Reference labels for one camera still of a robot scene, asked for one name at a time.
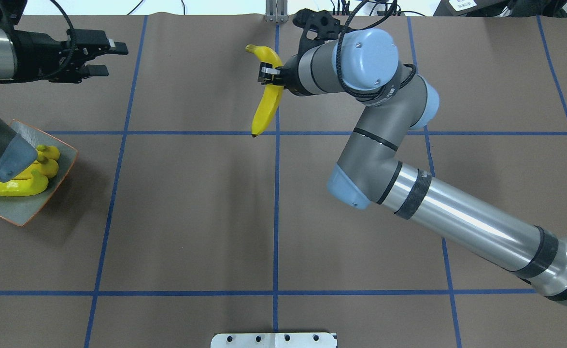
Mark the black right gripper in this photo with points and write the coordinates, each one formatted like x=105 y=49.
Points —
x=290 y=75

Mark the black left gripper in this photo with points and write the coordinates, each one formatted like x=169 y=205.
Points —
x=36 y=56

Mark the long yellow banana brown stem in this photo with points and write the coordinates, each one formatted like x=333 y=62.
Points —
x=271 y=96

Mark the yellow banana with dark tip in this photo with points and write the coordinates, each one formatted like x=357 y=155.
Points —
x=48 y=168

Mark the bright yellow-green banana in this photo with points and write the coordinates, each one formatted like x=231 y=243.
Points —
x=34 y=185

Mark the yellow banana with brown streak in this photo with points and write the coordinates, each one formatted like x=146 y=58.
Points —
x=48 y=151

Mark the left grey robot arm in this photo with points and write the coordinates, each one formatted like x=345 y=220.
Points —
x=30 y=95

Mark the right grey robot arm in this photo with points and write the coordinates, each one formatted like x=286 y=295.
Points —
x=397 y=100

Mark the grey square plate orange rim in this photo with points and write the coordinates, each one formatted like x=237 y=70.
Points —
x=20 y=210

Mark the black box with label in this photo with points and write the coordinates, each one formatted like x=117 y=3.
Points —
x=473 y=8

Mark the aluminium frame post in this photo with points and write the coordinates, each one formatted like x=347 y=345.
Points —
x=276 y=11

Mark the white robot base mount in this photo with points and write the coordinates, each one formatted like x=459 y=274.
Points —
x=275 y=340

